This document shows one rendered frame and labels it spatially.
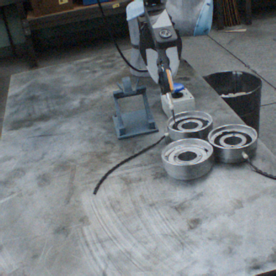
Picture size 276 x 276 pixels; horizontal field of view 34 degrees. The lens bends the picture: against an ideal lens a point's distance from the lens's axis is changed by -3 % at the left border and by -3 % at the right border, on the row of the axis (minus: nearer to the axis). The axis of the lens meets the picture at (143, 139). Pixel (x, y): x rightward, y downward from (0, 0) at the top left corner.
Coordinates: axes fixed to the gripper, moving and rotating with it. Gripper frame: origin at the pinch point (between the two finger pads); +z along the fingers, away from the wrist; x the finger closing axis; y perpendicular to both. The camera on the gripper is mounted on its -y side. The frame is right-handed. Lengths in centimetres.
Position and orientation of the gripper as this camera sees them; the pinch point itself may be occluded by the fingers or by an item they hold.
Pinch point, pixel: (164, 77)
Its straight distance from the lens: 107.8
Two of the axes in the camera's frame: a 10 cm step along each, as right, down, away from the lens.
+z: 1.4, 8.7, 4.8
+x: -9.8, 2.0, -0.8
